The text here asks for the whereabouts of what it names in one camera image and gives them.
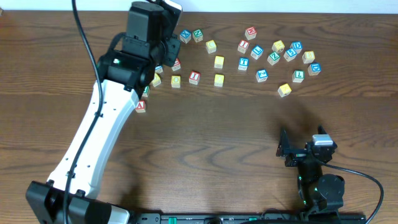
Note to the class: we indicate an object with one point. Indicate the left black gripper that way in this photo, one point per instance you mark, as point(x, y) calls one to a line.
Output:
point(171, 51)

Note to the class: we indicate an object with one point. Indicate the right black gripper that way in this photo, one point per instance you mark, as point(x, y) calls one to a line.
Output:
point(296, 154)

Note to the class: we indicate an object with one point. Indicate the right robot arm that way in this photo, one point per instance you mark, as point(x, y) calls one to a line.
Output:
point(321, 193)

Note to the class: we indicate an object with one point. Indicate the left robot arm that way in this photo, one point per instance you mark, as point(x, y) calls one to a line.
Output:
point(70, 193)

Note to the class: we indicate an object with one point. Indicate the blue X letter block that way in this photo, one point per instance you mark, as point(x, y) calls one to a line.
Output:
point(185, 36)

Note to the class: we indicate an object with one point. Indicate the red U block centre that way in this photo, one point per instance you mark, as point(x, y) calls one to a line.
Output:
point(177, 65)

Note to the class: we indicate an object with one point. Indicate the blue P letter block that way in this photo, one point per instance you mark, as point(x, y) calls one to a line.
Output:
point(159, 69)

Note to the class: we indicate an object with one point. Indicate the green N letter block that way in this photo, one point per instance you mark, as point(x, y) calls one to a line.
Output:
point(197, 35)

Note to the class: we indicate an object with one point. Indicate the yellow O letter block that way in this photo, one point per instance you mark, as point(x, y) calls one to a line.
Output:
point(175, 81)

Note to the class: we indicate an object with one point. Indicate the red I block centre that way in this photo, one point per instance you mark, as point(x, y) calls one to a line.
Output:
point(194, 77)

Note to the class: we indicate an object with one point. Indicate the red i block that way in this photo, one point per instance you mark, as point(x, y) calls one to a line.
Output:
point(243, 46)
point(194, 77)

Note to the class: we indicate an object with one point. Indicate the yellow C letter block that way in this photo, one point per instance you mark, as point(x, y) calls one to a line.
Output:
point(211, 46)

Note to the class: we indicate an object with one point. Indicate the green B letter block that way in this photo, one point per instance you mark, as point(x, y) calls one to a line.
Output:
point(146, 91)

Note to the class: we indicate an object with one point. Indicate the green L letter block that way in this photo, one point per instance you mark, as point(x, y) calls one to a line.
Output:
point(298, 76)

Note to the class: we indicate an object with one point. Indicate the red A letter block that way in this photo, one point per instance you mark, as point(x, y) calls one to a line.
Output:
point(141, 106)

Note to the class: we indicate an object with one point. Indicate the blue D block right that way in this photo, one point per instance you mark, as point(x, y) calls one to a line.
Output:
point(314, 69)

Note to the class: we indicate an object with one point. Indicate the blue d block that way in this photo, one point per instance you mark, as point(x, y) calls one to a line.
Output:
point(314, 69)
point(296, 46)

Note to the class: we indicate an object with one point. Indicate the red I block upper right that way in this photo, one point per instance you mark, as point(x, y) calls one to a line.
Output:
point(243, 46)

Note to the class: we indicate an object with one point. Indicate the blue T letter block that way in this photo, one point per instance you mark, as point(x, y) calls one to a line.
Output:
point(243, 63)

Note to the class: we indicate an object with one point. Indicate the blue Z letter block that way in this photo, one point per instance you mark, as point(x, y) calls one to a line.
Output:
point(261, 75)

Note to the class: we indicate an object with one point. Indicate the red H letter block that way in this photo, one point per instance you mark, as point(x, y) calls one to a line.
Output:
point(250, 33)

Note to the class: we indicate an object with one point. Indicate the yellow 8 letter block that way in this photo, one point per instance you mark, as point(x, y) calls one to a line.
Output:
point(308, 57)

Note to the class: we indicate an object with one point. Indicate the blue S letter block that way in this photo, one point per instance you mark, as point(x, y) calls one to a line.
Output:
point(290, 54)

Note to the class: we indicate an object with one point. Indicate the green Z letter block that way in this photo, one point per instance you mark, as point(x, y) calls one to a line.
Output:
point(273, 58)

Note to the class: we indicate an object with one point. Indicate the blue L letter block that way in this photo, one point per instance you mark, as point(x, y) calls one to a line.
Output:
point(256, 52)

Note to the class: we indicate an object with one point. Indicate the blue D block upper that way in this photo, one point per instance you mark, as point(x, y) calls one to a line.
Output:
point(296, 46)

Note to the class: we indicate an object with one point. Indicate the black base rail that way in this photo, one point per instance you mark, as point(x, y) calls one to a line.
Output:
point(268, 217)

